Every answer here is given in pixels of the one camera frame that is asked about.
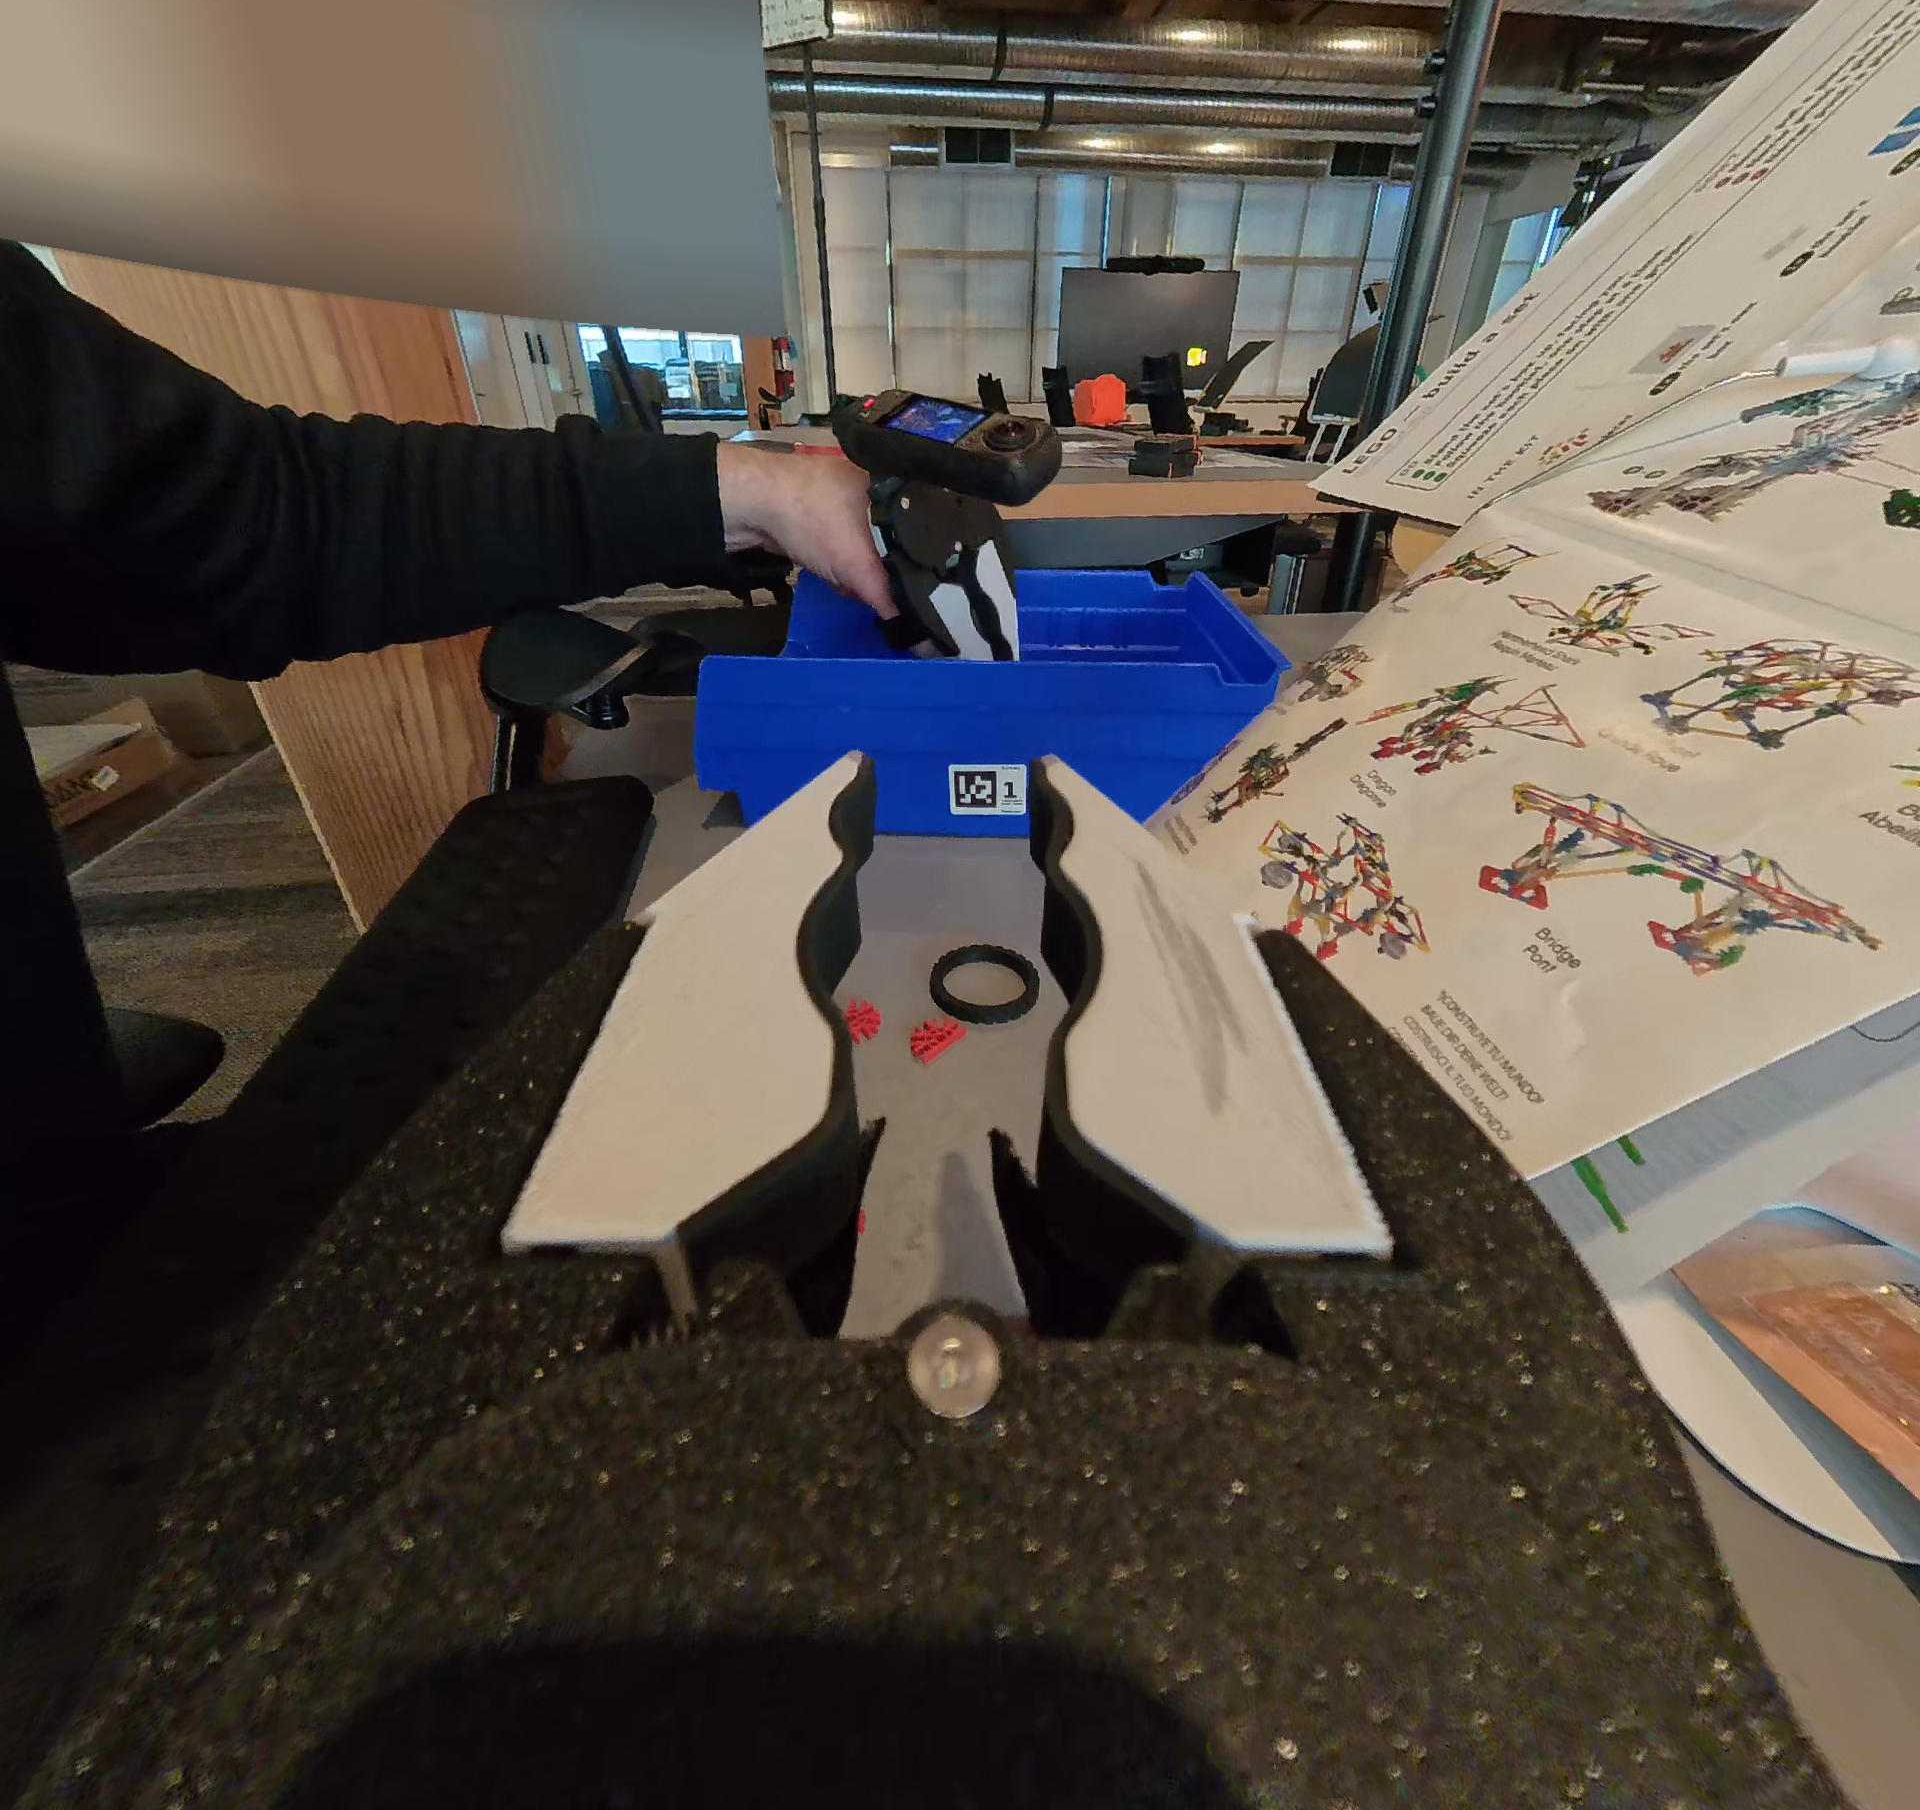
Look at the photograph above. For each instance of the black monitor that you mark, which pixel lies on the black monitor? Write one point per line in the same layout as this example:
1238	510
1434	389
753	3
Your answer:
1146	332

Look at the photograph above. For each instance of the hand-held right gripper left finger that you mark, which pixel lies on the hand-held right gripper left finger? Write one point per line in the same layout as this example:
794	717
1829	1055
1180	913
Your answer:
691	1059

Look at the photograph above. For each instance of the black chair with armrest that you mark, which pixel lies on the black chair with armrest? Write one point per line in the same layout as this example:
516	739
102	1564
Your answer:
554	664

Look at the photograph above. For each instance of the cardboard box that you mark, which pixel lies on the cardboard box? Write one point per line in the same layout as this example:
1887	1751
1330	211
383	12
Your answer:
105	774

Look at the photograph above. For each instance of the red connector piece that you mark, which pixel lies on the red connector piece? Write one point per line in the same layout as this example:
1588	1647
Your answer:
937	1042
859	1020

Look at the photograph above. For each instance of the blue plastic bin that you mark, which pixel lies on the blue plastic bin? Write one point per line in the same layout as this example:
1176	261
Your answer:
841	731

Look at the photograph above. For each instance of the red fire extinguisher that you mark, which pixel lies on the red fire extinguisher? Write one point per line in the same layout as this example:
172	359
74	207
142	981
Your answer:
782	373

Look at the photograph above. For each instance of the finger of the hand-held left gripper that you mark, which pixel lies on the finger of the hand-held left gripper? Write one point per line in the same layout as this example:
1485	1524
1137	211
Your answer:
954	617
1001	617

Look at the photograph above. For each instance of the person's left hand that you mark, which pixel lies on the person's left hand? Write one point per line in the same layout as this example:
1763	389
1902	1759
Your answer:
794	506

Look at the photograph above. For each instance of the orange plastic object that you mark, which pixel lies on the orange plastic object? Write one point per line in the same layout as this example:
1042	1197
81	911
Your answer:
1098	401

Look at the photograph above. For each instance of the wooden office desk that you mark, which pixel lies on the wooden office desk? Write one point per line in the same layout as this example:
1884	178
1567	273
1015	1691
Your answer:
1200	496

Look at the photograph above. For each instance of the black chair seat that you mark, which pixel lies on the black chair seat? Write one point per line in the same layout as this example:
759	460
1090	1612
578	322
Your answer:
164	1068

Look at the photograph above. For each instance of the white page holder clip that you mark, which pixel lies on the white page holder clip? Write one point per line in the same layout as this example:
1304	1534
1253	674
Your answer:
1845	363

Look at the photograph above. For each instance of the construction toy model booklet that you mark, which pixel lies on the construction toy model booklet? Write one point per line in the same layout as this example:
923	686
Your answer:
1650	821

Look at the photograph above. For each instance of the white door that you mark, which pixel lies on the white door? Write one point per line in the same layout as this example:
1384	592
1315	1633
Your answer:
518	370

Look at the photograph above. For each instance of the black mesh office chair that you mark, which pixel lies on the black mesh office chair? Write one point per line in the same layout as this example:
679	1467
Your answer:
1349	401

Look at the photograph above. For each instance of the black metal pole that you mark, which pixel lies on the black metal pole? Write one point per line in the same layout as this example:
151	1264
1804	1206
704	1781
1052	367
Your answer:
1447	145

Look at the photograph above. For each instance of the small black box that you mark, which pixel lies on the small black box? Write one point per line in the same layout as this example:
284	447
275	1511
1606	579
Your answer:
1165	460

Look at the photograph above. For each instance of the clear plastic parts bag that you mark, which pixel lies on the clear plastic parts bag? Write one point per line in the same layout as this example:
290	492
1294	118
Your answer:
1830	1332

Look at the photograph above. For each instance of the green plastic rod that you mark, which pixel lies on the green plastic rod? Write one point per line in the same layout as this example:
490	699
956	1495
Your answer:
1601	1195

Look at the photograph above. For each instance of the wooden partition panel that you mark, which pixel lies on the wooden partition panel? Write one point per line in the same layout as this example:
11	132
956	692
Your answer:
390	790

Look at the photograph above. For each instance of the person's torso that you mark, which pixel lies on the person's torso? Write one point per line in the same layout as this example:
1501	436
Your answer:
45	1016

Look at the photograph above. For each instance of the black webcam bar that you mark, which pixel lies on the black webcam bar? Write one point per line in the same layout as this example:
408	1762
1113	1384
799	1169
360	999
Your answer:
1156	264

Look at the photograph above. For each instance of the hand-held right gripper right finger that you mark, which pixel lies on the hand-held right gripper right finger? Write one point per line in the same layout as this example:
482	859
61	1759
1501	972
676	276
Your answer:
1200	1059

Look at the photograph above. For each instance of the person's left forearm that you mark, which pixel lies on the person's left forearm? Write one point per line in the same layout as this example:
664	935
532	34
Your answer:
375	520

